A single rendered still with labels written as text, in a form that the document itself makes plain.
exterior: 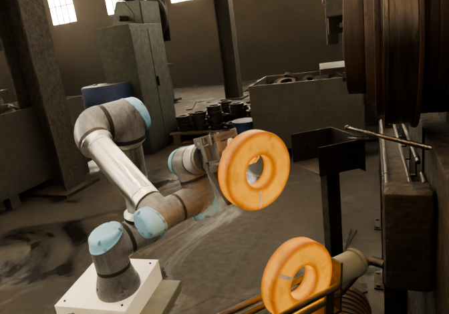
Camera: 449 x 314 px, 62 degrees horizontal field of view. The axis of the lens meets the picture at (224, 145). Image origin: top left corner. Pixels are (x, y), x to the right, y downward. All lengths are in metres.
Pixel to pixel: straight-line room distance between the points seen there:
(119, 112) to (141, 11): 7.56
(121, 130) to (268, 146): 0.57
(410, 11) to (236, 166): 0.46
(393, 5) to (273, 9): 10.59
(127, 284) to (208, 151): 0.69
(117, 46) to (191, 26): 7.91
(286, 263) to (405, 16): 0.53
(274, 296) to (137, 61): 3.89
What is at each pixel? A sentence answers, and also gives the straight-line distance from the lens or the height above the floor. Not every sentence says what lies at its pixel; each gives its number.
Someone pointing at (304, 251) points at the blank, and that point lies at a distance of 0.72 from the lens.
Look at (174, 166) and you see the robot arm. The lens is 0.98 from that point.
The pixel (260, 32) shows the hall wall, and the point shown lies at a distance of 11.51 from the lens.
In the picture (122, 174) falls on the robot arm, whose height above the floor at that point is 0.86.
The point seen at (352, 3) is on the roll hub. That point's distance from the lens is 0.97.
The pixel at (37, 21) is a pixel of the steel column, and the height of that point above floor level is 1.54.
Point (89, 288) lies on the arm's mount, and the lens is 1.50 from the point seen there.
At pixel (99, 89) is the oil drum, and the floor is 0.86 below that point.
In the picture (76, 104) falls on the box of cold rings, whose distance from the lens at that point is 4.24.
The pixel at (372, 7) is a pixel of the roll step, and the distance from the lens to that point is 0.92.
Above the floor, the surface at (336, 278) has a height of 0.68.
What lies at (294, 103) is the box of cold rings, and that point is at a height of 0.55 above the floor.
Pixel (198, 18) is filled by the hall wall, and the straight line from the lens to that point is 12.19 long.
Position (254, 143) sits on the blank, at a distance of 0.70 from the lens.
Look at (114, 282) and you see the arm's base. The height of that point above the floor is 0.44.
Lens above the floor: 1.15
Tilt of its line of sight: 15 degrees down
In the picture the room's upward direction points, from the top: 8 degrees counter-clockwise
